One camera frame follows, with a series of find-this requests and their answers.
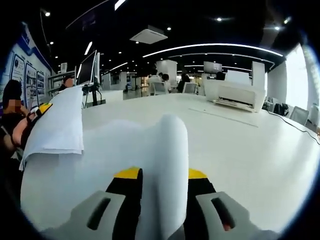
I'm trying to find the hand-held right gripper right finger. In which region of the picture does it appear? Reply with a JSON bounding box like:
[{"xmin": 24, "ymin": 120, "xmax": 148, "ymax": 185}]
[{"xmin": 184, "ymin": 167, "xmax": 252, "ymax": 240}]

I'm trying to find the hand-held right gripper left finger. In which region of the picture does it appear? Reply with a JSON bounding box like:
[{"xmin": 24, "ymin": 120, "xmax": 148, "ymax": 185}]
[{"xmin": 69, "ymin": 166, "xmax": 144, "ymax": 240}]

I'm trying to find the printer feed paper stack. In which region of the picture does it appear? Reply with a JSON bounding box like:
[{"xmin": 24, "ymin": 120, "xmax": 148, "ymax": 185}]
[{"xmin": 225, "ymin": 69, "xmax": 253, "ymax": 87}]

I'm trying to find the grey metal shelf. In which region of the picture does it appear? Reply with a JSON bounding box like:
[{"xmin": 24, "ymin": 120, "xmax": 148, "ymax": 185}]
[{"xmin": 47, "ymin": 71, "xmax": 77, "ymax": 97}]

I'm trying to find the person's dark clothed body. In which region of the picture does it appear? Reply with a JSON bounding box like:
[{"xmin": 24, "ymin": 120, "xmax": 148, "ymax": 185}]
[{"xmin": 0, "ymin": 79, "xmax": 26, "ymax": 156}]

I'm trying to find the white table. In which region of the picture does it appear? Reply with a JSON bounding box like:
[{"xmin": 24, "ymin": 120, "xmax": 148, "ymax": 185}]
[{"xmin": 21, "ymin": 92, "xmax": 320, "ymax": 236}]

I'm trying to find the black monitor stand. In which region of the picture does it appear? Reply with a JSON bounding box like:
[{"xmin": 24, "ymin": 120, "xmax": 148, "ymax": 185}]
[{"xmin": 81, "ymin": 83, "xmax": 107, "ymax": 109}]

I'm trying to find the black computer monitor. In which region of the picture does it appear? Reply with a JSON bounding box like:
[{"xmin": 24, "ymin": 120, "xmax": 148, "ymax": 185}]
[{"xmin": 77, "ymin": 49, "xmax": 98, "ymax": 86}]

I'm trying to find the dark hanging ceiling panel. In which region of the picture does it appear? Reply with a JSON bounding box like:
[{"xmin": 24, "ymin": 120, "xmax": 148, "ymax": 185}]
[{"xmin": 66, "ymin": 13, "xmax": 97, "ymax": 30}]

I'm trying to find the white printer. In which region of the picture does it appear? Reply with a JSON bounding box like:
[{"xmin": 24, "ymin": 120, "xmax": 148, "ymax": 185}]
[{"xmin": 204, "ymin": 79, "xmax": 266, "ymax": 113}]

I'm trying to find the black bag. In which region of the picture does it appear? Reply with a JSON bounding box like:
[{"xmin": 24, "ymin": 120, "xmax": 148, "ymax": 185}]
[{"xmin": 273, "ymin": 102, "xmax": 290, "ymax": 116}]

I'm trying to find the hanging display screen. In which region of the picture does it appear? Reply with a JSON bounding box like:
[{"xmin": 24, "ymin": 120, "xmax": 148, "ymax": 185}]
[{"xmin": 203, "ymin": 61, "xmax": 223, "ymax": 75}]

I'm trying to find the grey office chair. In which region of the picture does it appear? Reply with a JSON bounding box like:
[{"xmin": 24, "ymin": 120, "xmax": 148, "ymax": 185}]
[{"xmin": 289, "ymin": 106, "xmax": 310, "ymax": 126}]

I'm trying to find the white upright panel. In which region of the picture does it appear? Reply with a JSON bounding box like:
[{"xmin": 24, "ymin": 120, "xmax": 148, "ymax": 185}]
[{"xmin": 251, "ymin": 61, "xmax": 266, "ymax": 87}]

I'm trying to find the white ceiling air conditioner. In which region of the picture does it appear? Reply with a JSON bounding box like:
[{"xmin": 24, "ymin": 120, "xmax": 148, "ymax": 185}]
[{"xmin": 129, "ymin": 24, "xmax": 169, "ymax": 45}]

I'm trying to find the long curved ceiling light strip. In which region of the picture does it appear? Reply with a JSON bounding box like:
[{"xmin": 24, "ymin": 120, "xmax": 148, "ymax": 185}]
[{"xmin": 113, "ymin": 0, "xmax": 127, "ymax": 11}]

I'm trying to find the thin ceiling light strip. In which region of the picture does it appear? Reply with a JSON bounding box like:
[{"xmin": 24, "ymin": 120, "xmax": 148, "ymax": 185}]
[{"xmin": 142, "ymin": 43, "xmax": 286, "ymax": 59}]

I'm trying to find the blue white wall poster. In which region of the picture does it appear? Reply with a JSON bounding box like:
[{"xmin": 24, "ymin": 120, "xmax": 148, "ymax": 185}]
[{"xmin": 0, "ymin": 23, "xmax": 52, "ymax": 106}]

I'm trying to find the black power cable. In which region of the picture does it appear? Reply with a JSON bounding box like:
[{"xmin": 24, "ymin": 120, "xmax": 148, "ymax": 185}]
[{"xmin": 264, "ymin": 109, "xmax": 320, "ymax": 145}]

